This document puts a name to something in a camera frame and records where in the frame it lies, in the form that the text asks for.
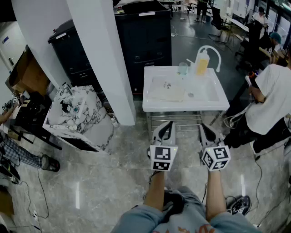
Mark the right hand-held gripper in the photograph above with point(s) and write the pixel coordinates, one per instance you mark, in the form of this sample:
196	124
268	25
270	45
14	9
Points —
216	157

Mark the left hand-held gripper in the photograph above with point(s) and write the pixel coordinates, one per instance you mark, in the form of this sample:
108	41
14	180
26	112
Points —
162	154

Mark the beige cloth bag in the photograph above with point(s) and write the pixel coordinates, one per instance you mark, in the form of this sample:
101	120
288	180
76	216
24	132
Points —
168	93

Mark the person's right forearm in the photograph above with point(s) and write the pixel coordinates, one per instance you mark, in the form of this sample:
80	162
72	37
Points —
216	193

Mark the person's left forearm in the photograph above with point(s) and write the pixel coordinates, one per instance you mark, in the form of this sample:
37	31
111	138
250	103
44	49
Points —
155	191

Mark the metal sink stand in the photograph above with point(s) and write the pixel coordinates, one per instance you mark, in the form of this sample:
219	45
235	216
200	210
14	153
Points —
177	123

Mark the white sink basin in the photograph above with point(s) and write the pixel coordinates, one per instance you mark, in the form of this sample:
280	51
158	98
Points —
204	102

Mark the chrome sink drain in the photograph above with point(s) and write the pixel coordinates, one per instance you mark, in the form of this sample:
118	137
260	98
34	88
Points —
190	94

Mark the person's blue jeans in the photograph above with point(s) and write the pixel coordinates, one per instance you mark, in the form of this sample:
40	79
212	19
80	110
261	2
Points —
191	202

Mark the clear glass cup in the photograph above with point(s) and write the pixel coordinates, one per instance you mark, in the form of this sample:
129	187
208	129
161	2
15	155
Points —
183	68

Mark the yellow liquid soap bottle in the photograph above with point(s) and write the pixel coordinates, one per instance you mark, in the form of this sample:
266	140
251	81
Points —
202	63

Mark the person's black white shoe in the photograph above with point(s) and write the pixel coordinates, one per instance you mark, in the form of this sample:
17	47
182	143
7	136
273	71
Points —
241	204

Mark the marble sink cabinet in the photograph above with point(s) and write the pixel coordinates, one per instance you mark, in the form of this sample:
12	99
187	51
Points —
91	118

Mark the white curved faucet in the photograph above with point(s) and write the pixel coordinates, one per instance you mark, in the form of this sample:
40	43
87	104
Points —
217	53

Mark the large black cabinet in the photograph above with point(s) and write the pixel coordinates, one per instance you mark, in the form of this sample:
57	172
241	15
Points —
145	50

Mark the person's light blue shirt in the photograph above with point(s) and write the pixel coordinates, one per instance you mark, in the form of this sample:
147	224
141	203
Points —
136	220

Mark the chrome faucet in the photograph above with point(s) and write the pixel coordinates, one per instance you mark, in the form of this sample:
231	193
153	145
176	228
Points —
66	88

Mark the long white table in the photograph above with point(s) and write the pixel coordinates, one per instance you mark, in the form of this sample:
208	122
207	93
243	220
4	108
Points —
238	23

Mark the black office chair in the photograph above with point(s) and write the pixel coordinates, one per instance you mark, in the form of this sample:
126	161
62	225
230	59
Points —
217	18

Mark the small black cabinet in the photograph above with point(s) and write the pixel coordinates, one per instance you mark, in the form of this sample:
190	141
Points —
72	54

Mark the black equipment stand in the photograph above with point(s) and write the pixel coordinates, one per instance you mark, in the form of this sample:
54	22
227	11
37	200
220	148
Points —
34	113

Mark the open cardboard box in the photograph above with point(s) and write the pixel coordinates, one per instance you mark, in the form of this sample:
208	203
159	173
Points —
29	75

